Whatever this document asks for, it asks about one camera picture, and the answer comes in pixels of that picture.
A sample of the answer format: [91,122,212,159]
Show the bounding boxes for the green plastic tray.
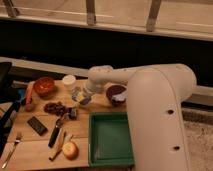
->
[88,112,134,167]

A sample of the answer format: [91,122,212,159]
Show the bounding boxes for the white napkin in bowl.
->
[112,92,127,102]

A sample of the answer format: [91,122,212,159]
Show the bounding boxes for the small dark wrapped block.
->
[68,107,77,120]

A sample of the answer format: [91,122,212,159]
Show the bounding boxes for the red bowl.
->
[33,77,55,97]

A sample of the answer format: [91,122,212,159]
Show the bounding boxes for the bunch of dark grapes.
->
[44,102,67,116]

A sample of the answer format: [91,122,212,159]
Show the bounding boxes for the black rectangular bar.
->
[27,117,48,136]

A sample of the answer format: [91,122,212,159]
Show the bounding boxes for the orange carrot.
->
[25,83,34,105]

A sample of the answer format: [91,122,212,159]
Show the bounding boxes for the black handled knife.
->
[48,117,65,148]

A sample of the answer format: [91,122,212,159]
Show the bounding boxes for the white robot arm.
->
[84,64,197,171]

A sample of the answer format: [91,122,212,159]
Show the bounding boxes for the dark purple bowl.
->
[106,85,126,106]

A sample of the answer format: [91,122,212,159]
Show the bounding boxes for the clear plastic cup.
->
[62,75,76,90]

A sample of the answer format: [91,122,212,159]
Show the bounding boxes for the yellow apple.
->
[62,141,78,159]

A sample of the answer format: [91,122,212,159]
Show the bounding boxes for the silver fork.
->
[2,132,22,169]

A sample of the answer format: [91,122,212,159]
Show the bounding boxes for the banana peel piece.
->
[49,129,73,161]

